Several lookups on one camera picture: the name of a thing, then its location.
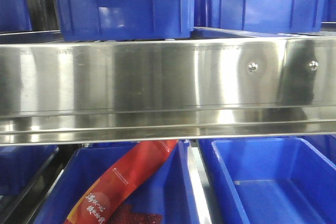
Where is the upper right blue bin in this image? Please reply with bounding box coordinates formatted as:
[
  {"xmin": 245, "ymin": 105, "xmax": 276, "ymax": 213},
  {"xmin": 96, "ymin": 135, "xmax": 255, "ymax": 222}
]
[{"xmin": 194, "ymin": 0, "xmax": 325, "ymax": 34}]

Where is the lower middle blue bin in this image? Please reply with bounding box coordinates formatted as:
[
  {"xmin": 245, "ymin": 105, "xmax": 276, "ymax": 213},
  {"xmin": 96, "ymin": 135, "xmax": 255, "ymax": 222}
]
[{"xmin": 34, "ymin": 141, "xmax": 199, "ymax": 223}]

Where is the left silver screw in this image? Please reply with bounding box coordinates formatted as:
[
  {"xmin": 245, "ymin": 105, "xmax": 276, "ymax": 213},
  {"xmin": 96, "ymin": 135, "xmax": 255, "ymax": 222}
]
[{"xmin": 248, "ymin": 62, "xmax": 258, "ymax": 73}]

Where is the upper middle blue bin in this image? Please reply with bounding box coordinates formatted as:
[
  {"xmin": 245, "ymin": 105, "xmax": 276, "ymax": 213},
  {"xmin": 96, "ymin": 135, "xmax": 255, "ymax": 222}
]
[{"xmin": 56, "ymin": 0, "xmax": 194, "ymax": 41}]

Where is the silver screw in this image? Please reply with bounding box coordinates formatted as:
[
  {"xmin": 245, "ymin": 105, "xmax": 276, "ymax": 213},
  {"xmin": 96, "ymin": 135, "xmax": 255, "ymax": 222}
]
[
  {"xmin": 308, "ymin": 60, "xmax": 319, "ymax": 72},
  {"xmin": 248, "ymin": 62, "xmax": 258, "ymax": 73}
]

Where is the red snack package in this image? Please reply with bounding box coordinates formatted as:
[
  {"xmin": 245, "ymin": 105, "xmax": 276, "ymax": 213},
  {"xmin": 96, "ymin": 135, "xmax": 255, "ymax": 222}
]
[{"xmin": 64, "ymin": 140, "xmax": 178, "ymax": 223}]

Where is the lower right blue bin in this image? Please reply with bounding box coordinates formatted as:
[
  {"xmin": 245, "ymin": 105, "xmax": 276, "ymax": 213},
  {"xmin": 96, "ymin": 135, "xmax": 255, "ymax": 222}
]
[{"xmin": 198, "ymin": 137, "xmax": 335, "ymax": 223}]

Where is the stainless steel shelf rail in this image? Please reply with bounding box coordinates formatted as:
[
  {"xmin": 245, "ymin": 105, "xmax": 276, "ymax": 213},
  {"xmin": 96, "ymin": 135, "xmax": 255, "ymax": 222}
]
[{"xmin": 1, "ymin": 36, "xmax": 335, "ymax": 145}]

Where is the lower left blue bin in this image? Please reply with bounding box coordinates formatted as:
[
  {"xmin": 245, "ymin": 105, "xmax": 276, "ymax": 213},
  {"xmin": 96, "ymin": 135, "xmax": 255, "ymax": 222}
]
[{"xmin": 1, "ymin": 145, "xmax": 58, "ymax": 195}]

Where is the upper left blue bin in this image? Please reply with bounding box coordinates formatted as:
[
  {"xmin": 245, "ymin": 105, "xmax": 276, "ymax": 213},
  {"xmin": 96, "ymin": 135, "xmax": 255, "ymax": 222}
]
[{"xmin": 1, "ymin": 0, "xmax": 32, "ymax": 32}]

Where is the right silver screw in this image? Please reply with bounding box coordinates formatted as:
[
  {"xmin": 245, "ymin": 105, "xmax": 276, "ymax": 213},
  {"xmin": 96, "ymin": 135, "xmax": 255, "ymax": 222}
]
[{"xmin": 308, "ymin": 60, "xmax": 319, "ymax": 72}]

